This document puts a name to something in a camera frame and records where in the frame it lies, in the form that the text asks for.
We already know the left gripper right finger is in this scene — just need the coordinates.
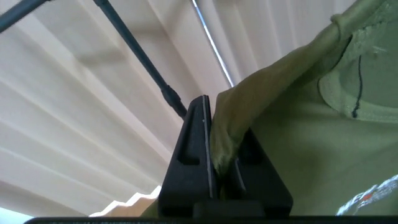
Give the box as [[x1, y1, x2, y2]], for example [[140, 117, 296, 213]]
[[220, 128, 294, 217]]

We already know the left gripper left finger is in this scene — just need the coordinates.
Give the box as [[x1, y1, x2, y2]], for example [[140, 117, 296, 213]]
[[157, 94, 221, 218]]

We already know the black clothes rack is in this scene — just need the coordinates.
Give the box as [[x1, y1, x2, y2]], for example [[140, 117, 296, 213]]
[[0, 0, 188, 121]]

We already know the green printed shirt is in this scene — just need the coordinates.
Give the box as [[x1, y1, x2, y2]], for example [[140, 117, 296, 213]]
[[139, 0, 398, 218]]

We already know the beige curtain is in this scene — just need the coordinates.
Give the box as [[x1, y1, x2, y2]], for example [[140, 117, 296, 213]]
[[0, 0, 359, 218]]

